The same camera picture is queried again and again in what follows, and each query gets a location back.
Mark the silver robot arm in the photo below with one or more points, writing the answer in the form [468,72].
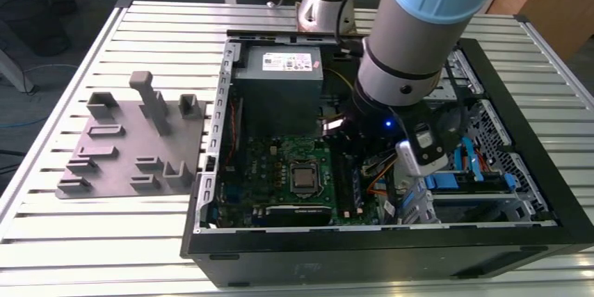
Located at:
[408,32]

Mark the grey power supply unit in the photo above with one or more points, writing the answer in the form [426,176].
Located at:
[277,102]

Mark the silver CPU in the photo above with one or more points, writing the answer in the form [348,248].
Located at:
[301,177]

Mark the thin metal locking lever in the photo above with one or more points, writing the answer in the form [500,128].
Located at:
[320,191]

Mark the green motherboard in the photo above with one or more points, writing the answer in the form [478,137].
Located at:
[268,158]

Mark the hard disk in blue carrier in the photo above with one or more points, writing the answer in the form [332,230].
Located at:
[444,183]

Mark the black graphics card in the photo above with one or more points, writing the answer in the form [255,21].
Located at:
[296,213]

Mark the black PC case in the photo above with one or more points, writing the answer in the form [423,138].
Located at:
[371,241]

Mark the grey parts rack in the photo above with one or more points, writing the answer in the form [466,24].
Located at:
[135,126]

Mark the black office chair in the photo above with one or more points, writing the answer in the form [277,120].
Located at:
[45,15]

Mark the white desk leg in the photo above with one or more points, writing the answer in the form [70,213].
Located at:
[16,71]

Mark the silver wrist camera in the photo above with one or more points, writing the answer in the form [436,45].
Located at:
[408,159]

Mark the blue plastic drive bracket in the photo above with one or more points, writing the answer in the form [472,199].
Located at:
[408,206]

